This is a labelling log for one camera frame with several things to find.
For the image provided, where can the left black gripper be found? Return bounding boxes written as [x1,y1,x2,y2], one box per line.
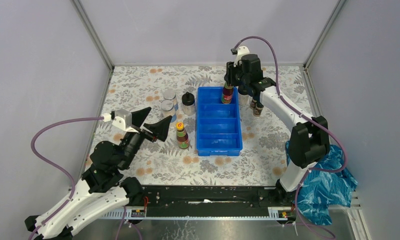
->
[119,108,174,171]

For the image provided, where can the sauce bottle red label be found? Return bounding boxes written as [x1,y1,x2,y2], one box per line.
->
[221,83,234,104]

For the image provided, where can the yellow cap sauce bottle front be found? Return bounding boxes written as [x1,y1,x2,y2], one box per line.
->
[175,122,190,149]

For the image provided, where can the clear jar black knob lid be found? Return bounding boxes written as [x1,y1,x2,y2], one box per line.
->
[181,92,196,116]

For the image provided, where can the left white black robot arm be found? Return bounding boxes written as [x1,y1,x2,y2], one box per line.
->
[24,107,172,240]

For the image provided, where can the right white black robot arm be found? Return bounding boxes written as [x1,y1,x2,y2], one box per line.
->
[224,53,330,206]

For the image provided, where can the silver lid jar white beads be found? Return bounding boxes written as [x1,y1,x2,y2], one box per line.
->
[160,99,177,124]

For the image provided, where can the clear jar black lid right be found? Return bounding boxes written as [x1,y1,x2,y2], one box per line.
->
[237,85,250,106]

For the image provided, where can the silver lid jar rear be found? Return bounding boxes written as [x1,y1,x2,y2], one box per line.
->
[163,89,179,112]

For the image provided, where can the small brown spice bottle rear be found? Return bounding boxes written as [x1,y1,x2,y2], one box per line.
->
[249,98,257,110]

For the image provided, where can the small brown spice bottle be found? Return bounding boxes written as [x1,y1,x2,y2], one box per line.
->
[252,102,264,117]
[249,98,257,110]

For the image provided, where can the small brown spice bottle front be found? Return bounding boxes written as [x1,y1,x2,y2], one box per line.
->
[252,102,264,117]

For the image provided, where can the blue plastic divided bin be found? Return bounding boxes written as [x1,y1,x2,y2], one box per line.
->
[195,86,243,157]

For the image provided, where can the blue patterned cloth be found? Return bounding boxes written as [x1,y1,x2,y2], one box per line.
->
[285,140,359,226]

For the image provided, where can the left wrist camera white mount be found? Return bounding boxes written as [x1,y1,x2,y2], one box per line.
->
[100,109,136,132]

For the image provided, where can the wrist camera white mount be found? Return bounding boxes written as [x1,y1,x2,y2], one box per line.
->
[231,46,250,67]
[100,109,136,132]

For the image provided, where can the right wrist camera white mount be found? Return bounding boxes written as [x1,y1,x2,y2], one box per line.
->
[231,46,250,67]

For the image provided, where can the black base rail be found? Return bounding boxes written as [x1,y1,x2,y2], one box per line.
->
[100,184,295,220]

